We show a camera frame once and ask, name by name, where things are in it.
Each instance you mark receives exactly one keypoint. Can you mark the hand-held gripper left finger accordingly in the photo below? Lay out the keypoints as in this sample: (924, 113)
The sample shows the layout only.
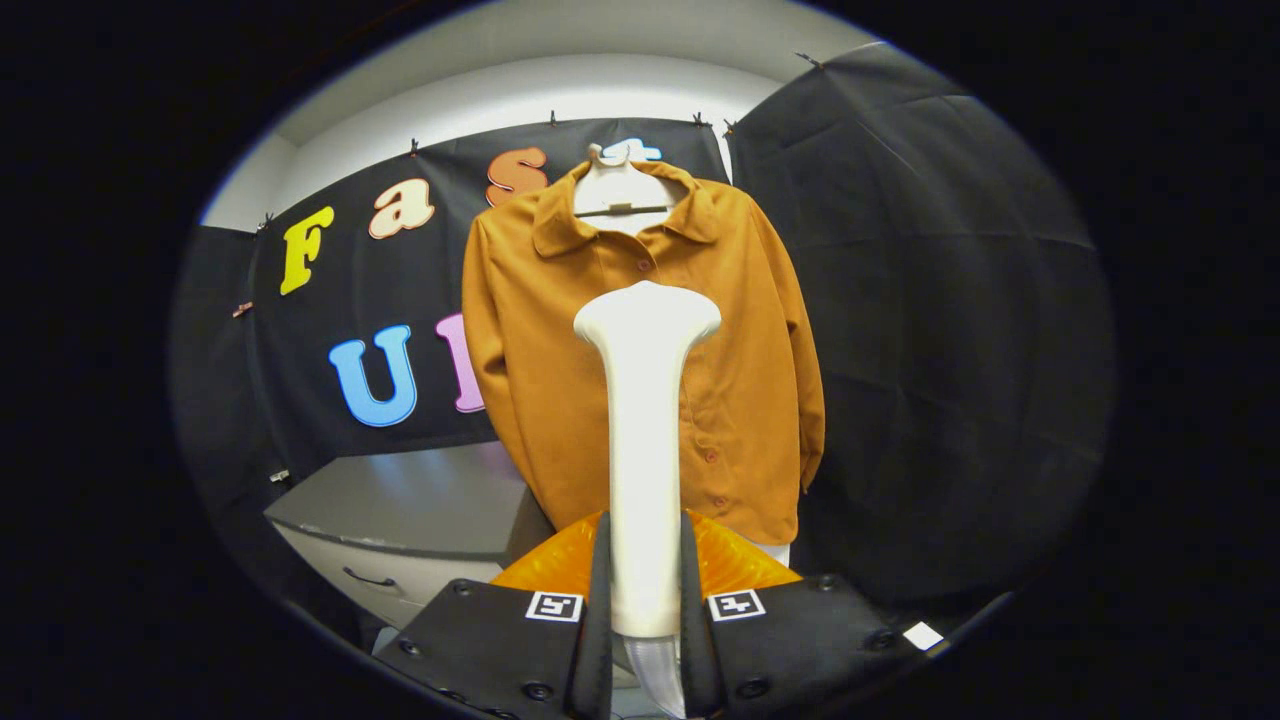
(600, 650)

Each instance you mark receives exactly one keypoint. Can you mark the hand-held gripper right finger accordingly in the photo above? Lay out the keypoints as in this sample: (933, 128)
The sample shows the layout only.
(692, 650)

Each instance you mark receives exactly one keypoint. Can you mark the white garment steamer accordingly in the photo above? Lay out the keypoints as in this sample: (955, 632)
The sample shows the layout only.
(645, 450)

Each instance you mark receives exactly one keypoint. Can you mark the orange button shirt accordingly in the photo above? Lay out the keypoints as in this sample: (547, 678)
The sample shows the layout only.
(540, 350)

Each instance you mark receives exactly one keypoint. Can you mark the white clothes hanger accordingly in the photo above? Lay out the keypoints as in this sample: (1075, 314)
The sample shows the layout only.
(620, 190)

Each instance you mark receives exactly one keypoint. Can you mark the white panel under shirt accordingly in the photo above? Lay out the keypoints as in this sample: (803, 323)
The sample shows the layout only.
(775, 553)

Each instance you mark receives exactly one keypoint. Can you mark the grey drawer cabinet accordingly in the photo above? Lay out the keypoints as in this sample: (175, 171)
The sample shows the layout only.
(430, 500)

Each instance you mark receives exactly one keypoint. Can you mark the black backdrop cloth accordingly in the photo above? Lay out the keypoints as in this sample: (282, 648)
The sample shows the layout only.
(950, 350)

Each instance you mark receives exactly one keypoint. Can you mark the row of black cloth clips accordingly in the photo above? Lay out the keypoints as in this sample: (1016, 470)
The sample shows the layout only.
(552, 118)

